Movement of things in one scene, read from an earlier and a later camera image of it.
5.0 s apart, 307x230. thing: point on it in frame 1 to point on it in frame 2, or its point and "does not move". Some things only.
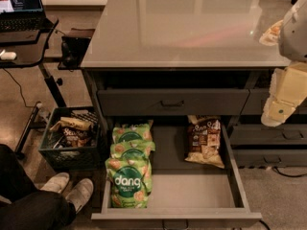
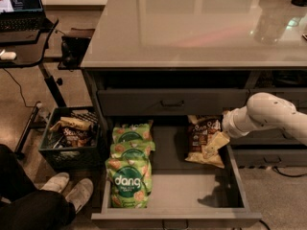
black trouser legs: (30, 208) does not move
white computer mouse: (8, 56) does not move
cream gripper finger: (275, 113) to (220, 140)
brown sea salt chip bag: (204, 140) does not move
